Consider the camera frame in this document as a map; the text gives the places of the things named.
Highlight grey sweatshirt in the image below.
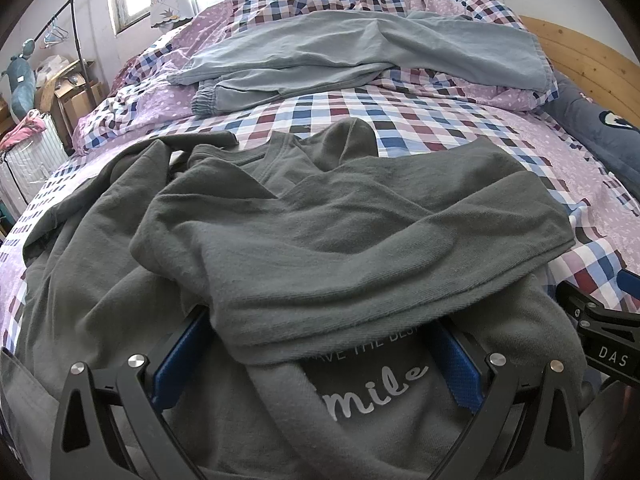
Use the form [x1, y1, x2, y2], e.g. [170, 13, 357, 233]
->
[0, 117, 596, 480]

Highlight light blue-grey pants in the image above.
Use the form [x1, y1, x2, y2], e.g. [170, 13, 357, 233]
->
[167, 10, 556, 118]

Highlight blue plush toy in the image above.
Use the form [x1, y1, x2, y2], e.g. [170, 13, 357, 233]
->
[0, 40, 38, 121]

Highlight checked purple quilt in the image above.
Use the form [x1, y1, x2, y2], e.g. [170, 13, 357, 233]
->
[72, 0, 561, 156]

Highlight pink cloth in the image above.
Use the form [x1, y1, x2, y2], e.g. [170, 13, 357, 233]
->
[0, 109, 48, 151]

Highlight checked purple bed sheet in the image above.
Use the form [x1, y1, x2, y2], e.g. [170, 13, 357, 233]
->
[0, 82, 640, 411]

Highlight wooden headboard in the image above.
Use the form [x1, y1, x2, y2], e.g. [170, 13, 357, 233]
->
[517, 15, 640, 111]

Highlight blue-grey plush pillow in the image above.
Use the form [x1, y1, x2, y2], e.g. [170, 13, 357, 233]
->
[545, 70, 640, 201]

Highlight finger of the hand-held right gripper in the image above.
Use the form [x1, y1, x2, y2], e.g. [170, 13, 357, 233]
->
[556, 280, 640, 378]
[619, 269, 640, 306]

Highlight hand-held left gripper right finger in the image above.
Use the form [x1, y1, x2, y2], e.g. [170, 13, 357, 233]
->
[427, 320, 586, 480]

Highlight black clothes rack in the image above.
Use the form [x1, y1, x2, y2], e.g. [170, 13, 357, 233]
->
[30, 0, 101, 136]

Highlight white plastic bag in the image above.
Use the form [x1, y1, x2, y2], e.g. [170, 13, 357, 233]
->
[36, 54, 72, 83]

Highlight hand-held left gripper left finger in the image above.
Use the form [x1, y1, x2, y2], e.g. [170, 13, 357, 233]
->
[50, 305, 216, 480]

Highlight open cardboard boxes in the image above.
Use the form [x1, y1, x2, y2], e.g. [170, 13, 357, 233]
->
[37, 57, 108, 146]

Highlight light blue clothes hanger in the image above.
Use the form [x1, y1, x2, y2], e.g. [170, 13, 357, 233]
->
[42, 17, 68, 47]

